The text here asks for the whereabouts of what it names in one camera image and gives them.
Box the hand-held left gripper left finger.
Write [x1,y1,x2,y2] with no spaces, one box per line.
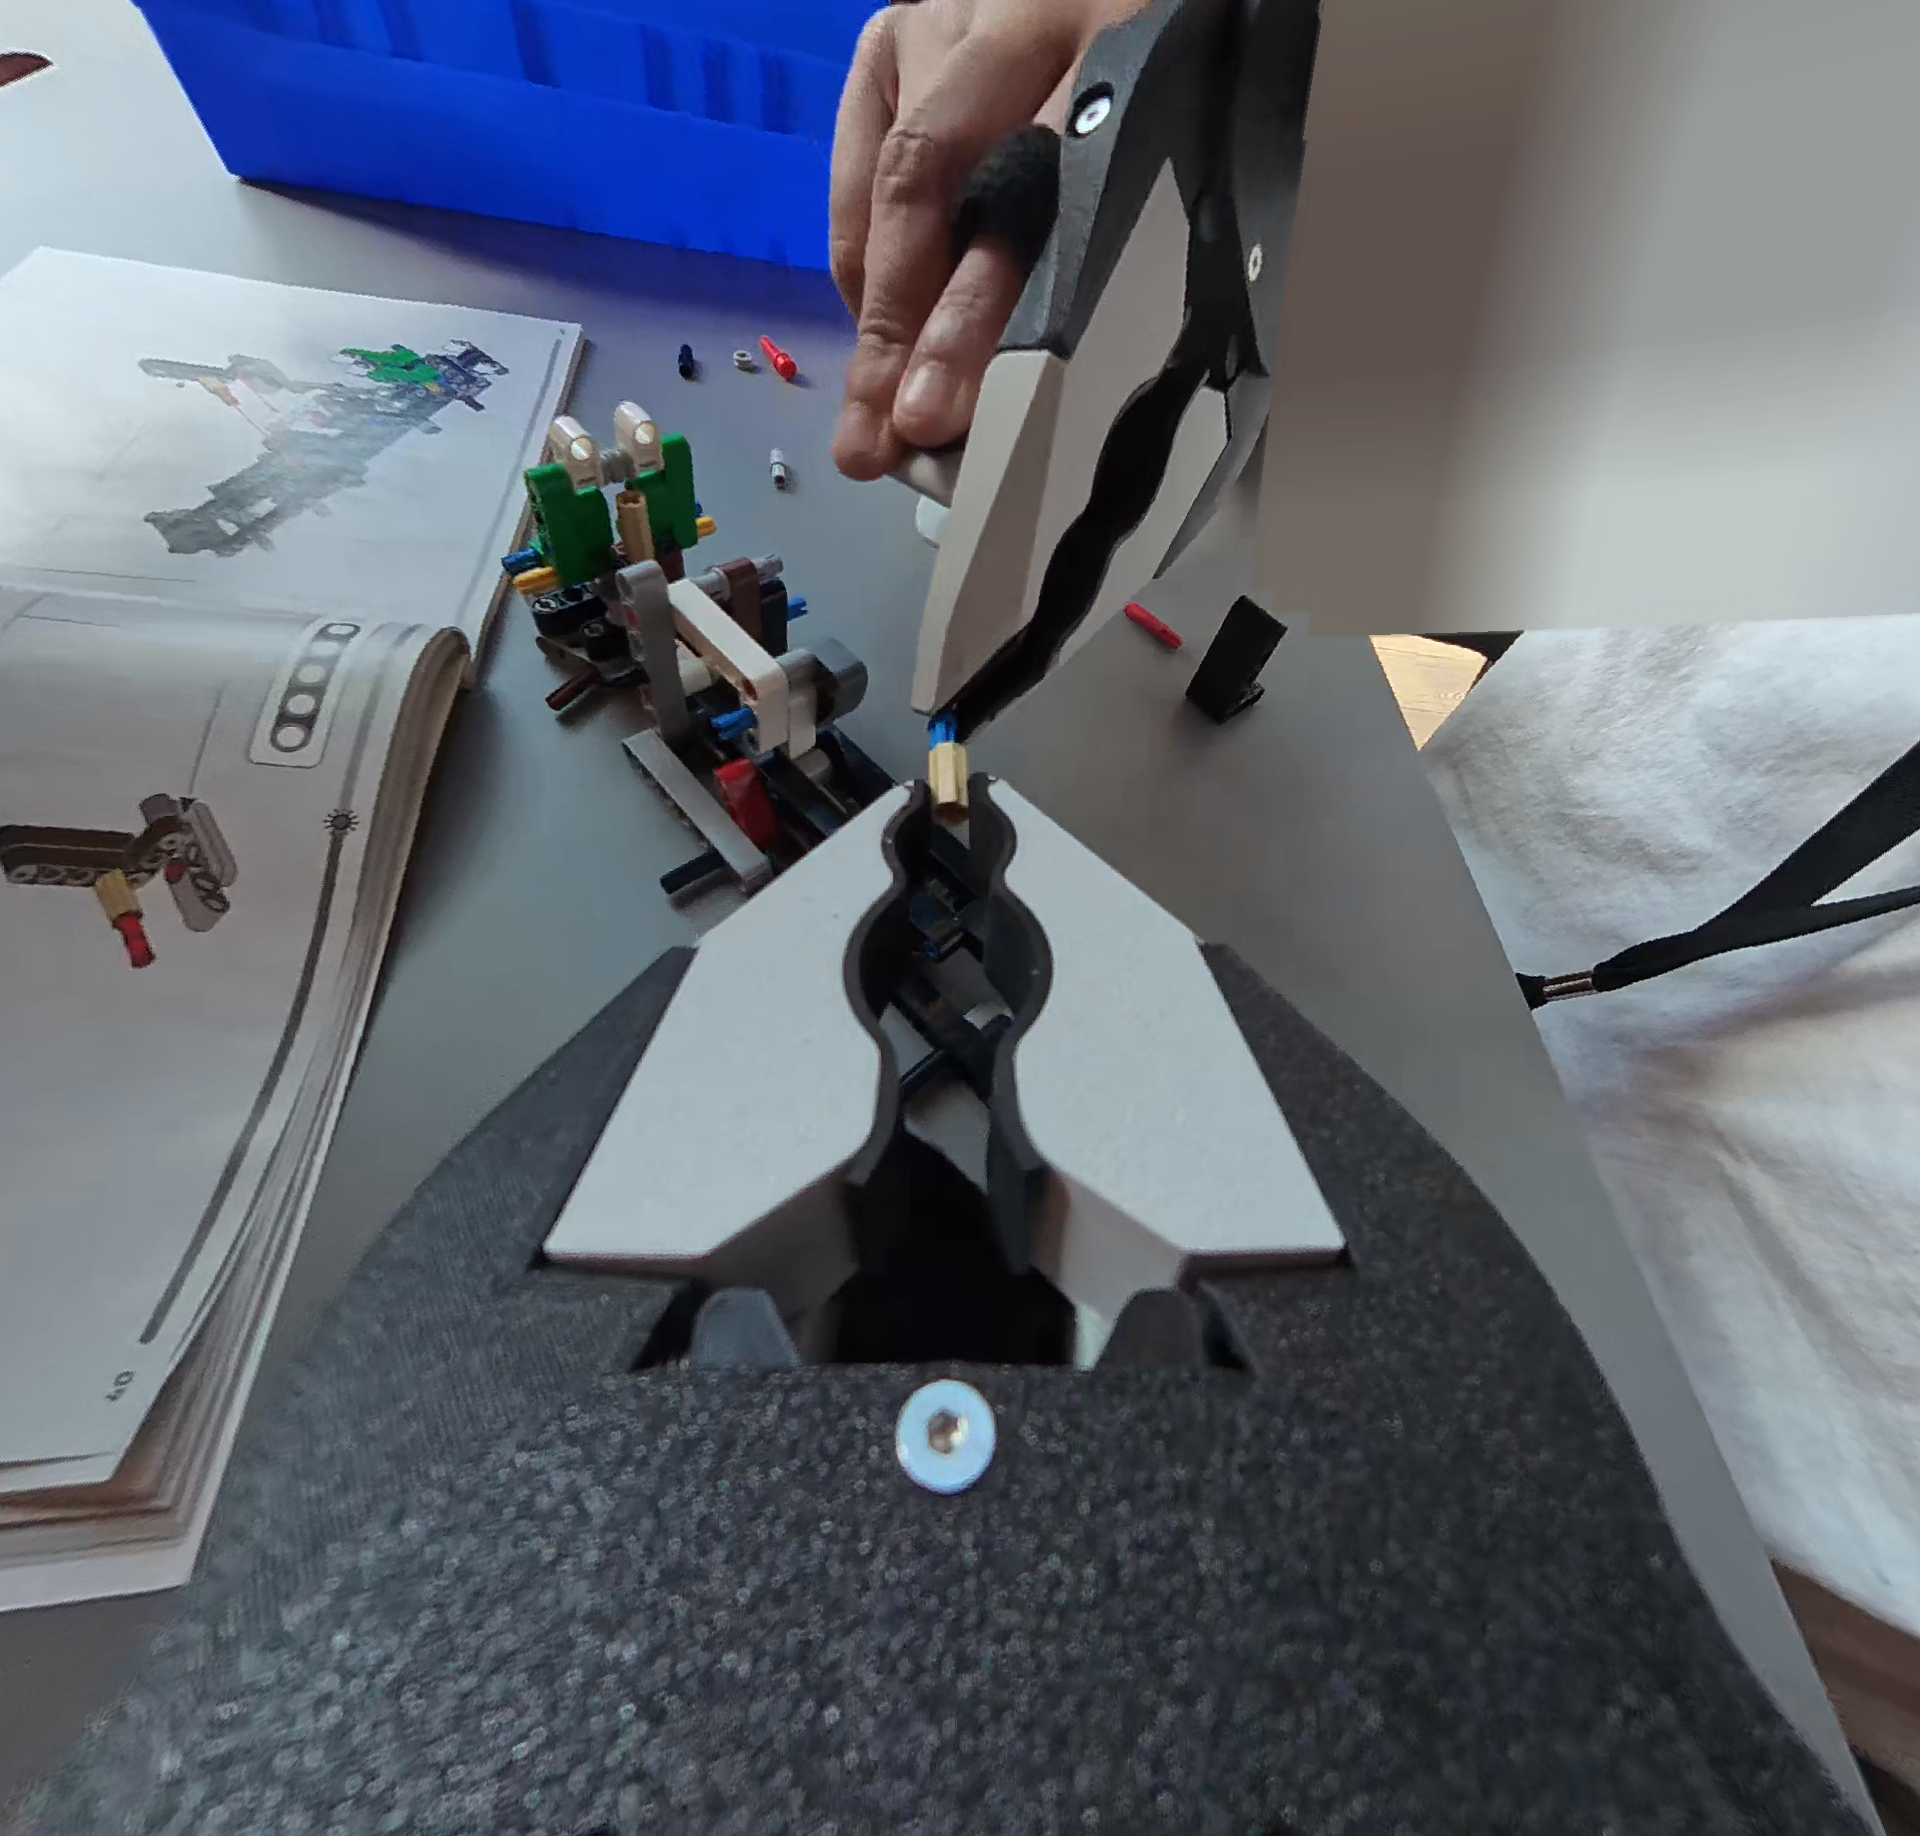
[544,781,935,1349]

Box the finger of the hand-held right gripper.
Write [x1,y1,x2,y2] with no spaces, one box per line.
[910,159,1205,718]
[950,380,1241,742]

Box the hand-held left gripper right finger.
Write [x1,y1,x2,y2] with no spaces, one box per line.
[971,773,1347,1361]

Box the partly built lego model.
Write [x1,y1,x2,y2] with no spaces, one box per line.
[501,403,1039,1104]

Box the open lego instruction booklet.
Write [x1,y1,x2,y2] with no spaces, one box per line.
[0,247,587,1616]

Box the person's right hand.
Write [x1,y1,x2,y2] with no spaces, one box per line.
[829,0,1155,488]

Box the black plastic block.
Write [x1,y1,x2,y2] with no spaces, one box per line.
[1185,599,1291,728]

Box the white cloth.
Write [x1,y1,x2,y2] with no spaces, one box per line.
[1373,627,1920,1643]

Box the blue plastic bin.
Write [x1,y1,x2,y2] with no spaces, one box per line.
[81,0,893,276]

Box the black lanyard strap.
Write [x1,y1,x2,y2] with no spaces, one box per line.
[1514,776,1920,1007]

